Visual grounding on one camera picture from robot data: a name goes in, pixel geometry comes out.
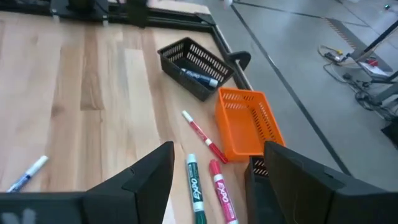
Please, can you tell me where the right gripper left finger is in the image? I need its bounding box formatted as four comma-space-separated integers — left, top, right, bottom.
83, 141, 175, 224

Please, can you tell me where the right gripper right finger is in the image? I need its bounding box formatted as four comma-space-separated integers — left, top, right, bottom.
264, 141, 385, 224

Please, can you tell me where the dark green Expo marker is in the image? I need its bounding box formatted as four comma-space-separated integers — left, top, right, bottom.
185, 154, 208, 224

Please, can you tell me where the magenta Expo marker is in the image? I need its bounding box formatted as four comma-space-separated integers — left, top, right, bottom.
208, 159, 239, 224

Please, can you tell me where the thin red Expo marker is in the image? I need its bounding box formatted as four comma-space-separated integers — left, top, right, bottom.
182, 110, 229, 165

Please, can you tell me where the thin blue Expo marker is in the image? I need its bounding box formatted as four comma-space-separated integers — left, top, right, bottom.
6, 155, 50, 193

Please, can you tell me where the dark blue Expo marker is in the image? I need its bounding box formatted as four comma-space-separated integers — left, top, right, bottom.
180, 68, 219, 88

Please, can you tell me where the orange mesh basket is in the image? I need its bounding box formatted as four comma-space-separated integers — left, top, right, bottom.
215, 86, 286, 162

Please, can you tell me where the black table clamp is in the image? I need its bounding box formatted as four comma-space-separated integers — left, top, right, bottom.
226, 50, 252, 72

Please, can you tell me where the black stand leg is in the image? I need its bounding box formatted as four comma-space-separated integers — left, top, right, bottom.
351, 20, 398, 94

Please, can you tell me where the black floor cable tangle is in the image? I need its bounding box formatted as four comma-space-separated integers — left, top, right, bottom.
318, 45, 398, 122

